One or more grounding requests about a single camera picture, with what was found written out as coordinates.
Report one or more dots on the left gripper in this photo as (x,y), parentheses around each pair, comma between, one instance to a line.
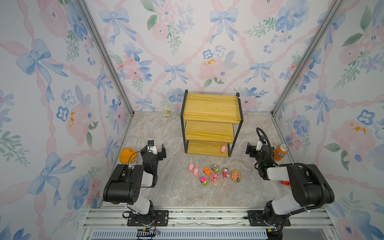
(157,154)

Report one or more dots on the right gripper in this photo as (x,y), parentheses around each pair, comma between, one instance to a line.
(254,151)

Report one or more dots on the pink green toy car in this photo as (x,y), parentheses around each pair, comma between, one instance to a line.
(204,181)

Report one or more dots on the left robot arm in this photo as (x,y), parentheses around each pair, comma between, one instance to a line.
(125,184)

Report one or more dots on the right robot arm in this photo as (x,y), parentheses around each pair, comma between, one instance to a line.
(309,189)

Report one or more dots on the wooden three-tier shelf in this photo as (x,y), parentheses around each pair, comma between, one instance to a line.
(209,122)

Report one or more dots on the orange lid plastic jar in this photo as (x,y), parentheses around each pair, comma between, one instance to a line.
(128,156)

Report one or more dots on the pink bear sunflower toy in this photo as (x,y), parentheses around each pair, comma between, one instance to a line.
(236,176)

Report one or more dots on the orange soda can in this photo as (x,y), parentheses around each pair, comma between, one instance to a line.
(280,152)

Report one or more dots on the pink bear cream toy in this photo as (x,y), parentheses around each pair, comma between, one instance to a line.
(226,173)

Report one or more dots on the small green packet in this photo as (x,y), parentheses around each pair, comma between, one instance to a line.
(166,113)

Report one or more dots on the green box toy truck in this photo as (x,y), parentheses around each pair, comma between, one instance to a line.
(215,168)

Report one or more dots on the pink bear donut toy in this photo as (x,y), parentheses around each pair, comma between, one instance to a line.
(214,178)

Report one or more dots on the orange toy truck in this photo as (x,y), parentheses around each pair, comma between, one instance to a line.
(207,171)

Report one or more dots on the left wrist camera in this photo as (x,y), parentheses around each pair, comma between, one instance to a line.
(151,147)

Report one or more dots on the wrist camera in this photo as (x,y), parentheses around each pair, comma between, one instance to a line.
(151,147)
(261,142)

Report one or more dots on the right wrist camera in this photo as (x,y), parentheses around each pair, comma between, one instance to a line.
(261,142)

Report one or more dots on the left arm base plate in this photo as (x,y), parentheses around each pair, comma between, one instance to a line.
(155,218)

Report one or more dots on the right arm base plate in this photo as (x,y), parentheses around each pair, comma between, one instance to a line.
(258,218)

